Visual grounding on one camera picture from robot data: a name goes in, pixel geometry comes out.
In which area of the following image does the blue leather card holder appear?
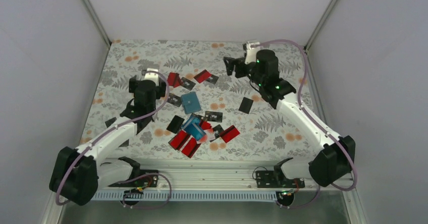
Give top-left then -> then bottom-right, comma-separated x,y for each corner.
181,92 -> 201,115

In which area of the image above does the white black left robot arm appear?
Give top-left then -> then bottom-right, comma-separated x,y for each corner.
49,71 -> 170,206

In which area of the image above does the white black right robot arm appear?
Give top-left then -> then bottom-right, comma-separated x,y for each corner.
223,49 -> 357,187

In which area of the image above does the red card with black stripe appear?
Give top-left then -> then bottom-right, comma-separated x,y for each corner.
168,72 -> 183,88

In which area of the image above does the plain black card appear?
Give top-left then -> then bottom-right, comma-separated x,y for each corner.
238,97 -> 254,114

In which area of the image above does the black card behind holder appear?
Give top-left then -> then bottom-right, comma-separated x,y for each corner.
206,75 -> 219,85

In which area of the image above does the large red striped card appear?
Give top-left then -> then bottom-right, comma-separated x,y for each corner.
193,70 -> 212,83

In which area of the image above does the small black card left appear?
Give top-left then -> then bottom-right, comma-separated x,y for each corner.
105,117 -> 117,128

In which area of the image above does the black card with gold chip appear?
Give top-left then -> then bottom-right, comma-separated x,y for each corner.
204,111 -> 223,123

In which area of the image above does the red card front left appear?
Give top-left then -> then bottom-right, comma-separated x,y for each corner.
169,130 -> 190,150

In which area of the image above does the red striped card right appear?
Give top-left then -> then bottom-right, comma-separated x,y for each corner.
220,125 -> 240,143

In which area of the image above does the floral patterned table mat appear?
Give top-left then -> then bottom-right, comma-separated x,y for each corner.
80,39 -> 316,161

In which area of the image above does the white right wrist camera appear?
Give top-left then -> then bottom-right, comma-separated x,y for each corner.
243,41 -> 261,65

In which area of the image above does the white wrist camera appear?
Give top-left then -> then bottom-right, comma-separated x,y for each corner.
243,41 -> 261,65
142,68 -> 159,84

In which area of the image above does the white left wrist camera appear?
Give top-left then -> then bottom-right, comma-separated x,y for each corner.
142,68 -> 159,84

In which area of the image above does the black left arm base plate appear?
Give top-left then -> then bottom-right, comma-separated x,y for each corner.
109,170 -> 159,188

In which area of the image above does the aluminium frame rail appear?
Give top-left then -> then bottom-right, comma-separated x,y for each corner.
97,158 -> 355,191

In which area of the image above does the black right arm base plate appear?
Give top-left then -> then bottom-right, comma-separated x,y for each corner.
255,170 -> 305,189

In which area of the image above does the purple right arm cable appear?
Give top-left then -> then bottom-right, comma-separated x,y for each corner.
257,39 -> 358,210

